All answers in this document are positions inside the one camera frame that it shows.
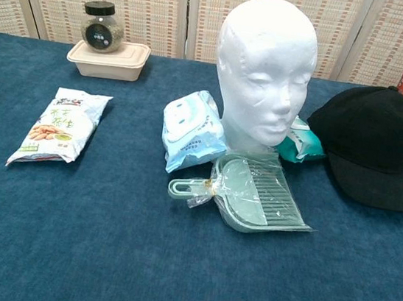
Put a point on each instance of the white peanut snack bag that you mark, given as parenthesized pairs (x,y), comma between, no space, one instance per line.
(59,128)

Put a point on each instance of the black baseball cap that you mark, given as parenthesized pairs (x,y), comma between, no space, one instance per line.
(367,131)

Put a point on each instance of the mint green bagged dustpan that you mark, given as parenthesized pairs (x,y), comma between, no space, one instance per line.
(248,186)

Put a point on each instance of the woven bamboo folding screen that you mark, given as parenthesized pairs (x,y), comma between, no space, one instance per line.
(150,2)

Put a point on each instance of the teal wet wipes pack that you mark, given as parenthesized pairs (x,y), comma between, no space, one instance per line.
(315,147)

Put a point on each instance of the light blue wet wipes pack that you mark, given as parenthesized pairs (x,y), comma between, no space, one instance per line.
(193,131)

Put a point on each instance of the beige lidded food container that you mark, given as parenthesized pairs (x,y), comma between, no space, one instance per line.
(108,67)

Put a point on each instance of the glass jar with black lid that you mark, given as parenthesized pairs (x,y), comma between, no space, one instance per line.
(100,33)

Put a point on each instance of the white foam mannequin head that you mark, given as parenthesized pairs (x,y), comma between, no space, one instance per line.
(266,55)

